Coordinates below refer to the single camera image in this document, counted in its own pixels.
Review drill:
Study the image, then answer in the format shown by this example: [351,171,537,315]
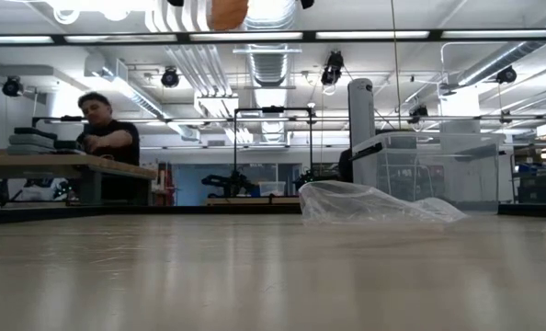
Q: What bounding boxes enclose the orange elastic bandage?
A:
[210,0,250,31]

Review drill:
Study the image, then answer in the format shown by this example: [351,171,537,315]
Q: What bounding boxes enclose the clear plastic bag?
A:
[298,179,467,227]

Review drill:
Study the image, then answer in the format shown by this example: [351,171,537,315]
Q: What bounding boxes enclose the clear plastic storage bin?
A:
[349,131,507,213]

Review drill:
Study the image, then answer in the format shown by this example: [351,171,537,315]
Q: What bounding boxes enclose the overhead light bar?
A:
[0,28,546,45]

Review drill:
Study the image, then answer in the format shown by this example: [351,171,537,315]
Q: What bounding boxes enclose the black ceiling spotlight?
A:
[160,66,181,89]
[320,50,346,87]
[495,65,518,86]
[1,75,25,97]
[408,104,429,125]

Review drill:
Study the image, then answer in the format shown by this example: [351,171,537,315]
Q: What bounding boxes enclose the white cylindrical column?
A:
[347,77,376,149]

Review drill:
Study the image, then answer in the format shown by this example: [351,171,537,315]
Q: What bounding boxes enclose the person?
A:
[74,90,142,202]

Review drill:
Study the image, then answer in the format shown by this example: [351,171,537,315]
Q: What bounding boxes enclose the white plastic bin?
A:
[257,180,287,198]

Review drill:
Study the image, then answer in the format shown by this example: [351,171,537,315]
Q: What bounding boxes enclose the stacked grey cases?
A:
[6,126,84,156]

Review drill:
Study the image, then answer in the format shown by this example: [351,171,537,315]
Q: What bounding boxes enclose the wooden workbench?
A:
[0,149,158,206]

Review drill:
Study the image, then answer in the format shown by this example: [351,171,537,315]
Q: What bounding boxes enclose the dark shelving unit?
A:
[511,154,546,206]

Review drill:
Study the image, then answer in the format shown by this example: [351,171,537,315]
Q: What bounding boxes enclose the silver ceiling air duct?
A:
[249,43,292,88]

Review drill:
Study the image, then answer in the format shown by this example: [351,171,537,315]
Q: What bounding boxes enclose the thin hanging cable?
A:
[390,0,402,130]

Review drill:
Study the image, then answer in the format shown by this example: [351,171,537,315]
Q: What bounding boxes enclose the black background rig frame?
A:
[233,106,314,176]

